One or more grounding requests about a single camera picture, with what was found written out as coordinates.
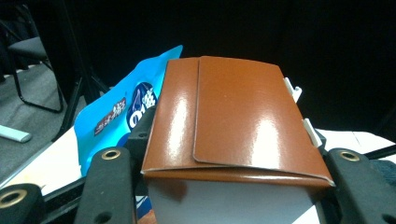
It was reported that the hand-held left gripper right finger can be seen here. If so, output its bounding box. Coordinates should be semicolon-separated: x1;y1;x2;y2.
316;138;396;224

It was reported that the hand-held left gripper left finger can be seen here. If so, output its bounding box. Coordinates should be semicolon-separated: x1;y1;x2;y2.
74;105;157;224

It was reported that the blue snack pouch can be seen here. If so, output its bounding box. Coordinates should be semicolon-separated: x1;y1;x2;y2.
74;45;184;224

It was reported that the brown box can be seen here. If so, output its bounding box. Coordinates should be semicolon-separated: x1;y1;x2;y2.
141;55;335;224

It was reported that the white table mat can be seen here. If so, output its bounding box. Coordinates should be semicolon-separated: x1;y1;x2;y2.
0;125;396;200

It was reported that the black stand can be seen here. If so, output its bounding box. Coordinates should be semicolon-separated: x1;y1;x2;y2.
50;0;110;143

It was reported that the white metal stand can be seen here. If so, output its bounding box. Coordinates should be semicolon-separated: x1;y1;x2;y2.
0;124;33;144

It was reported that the black chair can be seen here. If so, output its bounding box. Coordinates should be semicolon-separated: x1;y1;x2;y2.
0;18;64;114

